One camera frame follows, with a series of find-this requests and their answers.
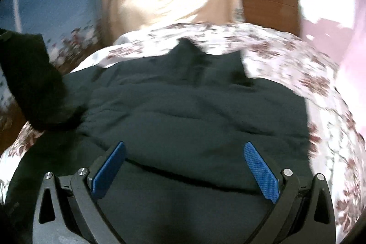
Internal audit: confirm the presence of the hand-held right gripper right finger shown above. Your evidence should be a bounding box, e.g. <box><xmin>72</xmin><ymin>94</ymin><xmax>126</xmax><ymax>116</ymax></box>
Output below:
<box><xmin>243</xmin><ymin>141</ymin><xmax>337</xmax><ymax>244</ymax></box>

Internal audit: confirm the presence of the dark green garment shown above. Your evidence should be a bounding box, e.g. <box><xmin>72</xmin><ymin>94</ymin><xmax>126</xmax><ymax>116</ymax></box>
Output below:
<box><xmin>6</xmin><ymin>40</ymin><xmax>313</xmax><ymax>244</ymax></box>

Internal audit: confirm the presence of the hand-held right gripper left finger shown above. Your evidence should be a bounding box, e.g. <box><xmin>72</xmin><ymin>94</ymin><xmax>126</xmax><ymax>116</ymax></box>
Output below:
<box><xmin>32</xmin><ymin>141</ymin><xmax>128</xmax><ymax>244</ymax></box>

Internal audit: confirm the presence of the brown wooden furniture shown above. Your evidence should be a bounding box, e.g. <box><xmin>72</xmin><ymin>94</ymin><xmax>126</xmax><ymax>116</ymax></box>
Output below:
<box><xmin>242</xmin><ymin>0</ymin><xmax>302</xmax><ymax>36</ymax></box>

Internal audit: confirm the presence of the white floral bedspread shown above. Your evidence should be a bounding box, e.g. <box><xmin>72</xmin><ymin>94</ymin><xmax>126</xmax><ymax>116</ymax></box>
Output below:
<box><xmin>0</xmin><ymin>22</ymin><xmax>358</xmax><ymax>244</ymax></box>

